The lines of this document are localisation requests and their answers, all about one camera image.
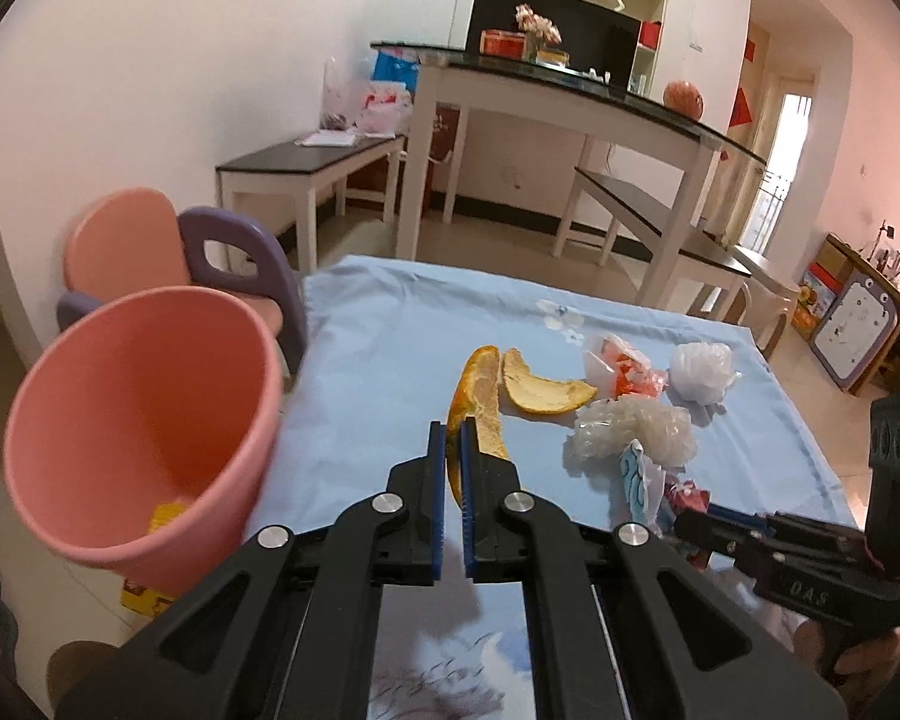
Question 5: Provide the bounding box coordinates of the beige plastic stool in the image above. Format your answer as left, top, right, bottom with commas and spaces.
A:
686, 247, 802, 357

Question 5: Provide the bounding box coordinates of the black monitor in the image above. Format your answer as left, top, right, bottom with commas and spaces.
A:
466, 0, 642, 91

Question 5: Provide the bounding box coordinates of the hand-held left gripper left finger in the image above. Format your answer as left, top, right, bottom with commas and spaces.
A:
56, 421, 451, 720

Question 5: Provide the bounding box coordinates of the clear bag with dark contents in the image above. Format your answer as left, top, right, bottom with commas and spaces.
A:
321, 56, 361, 132

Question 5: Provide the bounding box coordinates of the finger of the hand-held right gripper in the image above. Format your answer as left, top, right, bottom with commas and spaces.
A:
673, 508, 779, 569
709, 506, 869, 543

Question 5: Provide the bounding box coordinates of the white cartoon drawing board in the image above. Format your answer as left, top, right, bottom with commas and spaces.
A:
806, 277, 900, 391

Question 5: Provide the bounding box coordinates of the orange and white snack wrapper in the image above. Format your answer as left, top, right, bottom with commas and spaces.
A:
581, 334, 668, 400

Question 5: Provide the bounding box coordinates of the blue and white paper wrapper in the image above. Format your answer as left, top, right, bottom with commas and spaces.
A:
616, 439, 668, 537

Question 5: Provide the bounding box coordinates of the white crumpled plastic bag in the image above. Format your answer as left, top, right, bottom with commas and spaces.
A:
667, 341, 743, 406

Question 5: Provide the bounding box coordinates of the red candy wrapper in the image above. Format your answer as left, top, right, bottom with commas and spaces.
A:
664, 478, 715, 522

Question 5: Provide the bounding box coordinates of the colourful printed box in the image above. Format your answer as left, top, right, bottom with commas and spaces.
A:
791, 262, 833, 338

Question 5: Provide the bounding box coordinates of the light blue tablecloth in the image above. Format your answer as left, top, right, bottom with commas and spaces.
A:
251, 255, 852, 720

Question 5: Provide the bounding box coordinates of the white bench with papers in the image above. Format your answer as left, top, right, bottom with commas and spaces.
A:
215, 133, 407, 275

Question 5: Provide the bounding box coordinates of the dark red carton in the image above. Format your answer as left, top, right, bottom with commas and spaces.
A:
429, 106, 462, 162

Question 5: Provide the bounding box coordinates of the orange fruit peel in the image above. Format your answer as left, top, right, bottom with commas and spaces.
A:
447, 345, 512, 515

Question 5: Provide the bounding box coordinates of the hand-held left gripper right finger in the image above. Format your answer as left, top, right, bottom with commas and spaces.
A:
459, 416, 848, 720

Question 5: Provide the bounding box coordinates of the white bench dark seat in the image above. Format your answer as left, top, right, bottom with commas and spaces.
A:
553, 167, 755, 308

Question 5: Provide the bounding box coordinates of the flower bouquet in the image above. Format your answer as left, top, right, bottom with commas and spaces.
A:
514, 4, 563, 61

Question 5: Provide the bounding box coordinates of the pink plastic bucket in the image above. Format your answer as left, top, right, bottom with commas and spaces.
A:
2, 286, 286, 595

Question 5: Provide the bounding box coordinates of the white dining table glass top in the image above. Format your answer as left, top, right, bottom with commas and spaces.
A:
370, 41, 767, 308

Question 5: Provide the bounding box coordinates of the blue shopping bag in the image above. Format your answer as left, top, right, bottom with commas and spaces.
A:
371, 49, 421, 95

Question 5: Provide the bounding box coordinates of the red round fruit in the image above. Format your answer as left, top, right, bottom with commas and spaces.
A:
662, 79, 706, 121

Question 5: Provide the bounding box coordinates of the person's right hand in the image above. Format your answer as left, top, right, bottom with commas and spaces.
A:
791, 611, 900, 706

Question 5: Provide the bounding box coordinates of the yellow fruit peel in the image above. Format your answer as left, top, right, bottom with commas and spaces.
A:
501, 348, 599, 416

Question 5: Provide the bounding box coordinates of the clear crumpled plastic wrap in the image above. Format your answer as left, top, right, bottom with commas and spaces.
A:
565, 394, 698, 473

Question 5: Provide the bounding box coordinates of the yellow foam net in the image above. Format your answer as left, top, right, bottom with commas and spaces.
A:
148, 501, 192, 535

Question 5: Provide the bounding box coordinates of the yellow printed box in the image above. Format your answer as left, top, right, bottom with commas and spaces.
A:
120, 577, 175, 620

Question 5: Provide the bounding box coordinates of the pink and purple child chair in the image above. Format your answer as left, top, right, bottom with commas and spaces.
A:
56, 187, 308, 376

